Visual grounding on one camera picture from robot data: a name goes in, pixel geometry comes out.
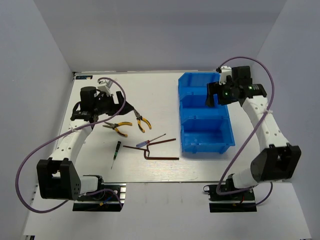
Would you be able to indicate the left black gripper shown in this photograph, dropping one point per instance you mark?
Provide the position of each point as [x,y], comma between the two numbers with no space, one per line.
[115,107]

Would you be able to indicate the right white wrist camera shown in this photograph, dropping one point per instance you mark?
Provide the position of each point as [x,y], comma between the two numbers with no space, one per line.
[224,71]

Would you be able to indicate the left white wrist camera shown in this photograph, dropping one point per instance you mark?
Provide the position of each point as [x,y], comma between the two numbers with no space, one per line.
[104,85]

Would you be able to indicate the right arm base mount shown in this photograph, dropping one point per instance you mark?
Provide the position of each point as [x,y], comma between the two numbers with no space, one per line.
[243,202]

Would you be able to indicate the green black screwdriver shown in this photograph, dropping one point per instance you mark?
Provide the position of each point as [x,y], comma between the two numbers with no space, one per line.
[116,153]

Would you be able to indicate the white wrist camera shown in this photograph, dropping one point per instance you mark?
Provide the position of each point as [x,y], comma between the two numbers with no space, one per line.
[104,85]
[224,71]

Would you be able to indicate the blue handled screwdriver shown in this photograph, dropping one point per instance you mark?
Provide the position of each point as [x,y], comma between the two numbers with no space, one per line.
[146,142]

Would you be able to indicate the blue three-compartment bin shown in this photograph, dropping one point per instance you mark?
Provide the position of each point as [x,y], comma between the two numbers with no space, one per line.
[203,129]

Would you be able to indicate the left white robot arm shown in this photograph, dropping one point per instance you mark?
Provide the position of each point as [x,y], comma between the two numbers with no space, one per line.
[57,176]

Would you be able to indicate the yellow pliers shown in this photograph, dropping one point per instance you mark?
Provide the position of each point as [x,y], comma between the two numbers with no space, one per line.
[114,126]
[140,119]

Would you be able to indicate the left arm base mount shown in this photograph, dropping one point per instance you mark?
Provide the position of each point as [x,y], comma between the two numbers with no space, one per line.
[111,200]

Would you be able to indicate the brown hex key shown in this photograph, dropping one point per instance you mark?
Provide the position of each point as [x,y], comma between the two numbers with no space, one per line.
[159,142]
[147,157]
[134,148]

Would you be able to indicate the left table label sticker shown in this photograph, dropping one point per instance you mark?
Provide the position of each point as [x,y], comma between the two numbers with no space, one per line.
[83,77]

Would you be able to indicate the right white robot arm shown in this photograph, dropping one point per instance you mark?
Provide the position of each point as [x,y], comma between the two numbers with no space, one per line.
[277,159]

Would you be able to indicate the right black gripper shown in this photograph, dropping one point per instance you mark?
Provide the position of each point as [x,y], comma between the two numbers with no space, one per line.
[215,88]

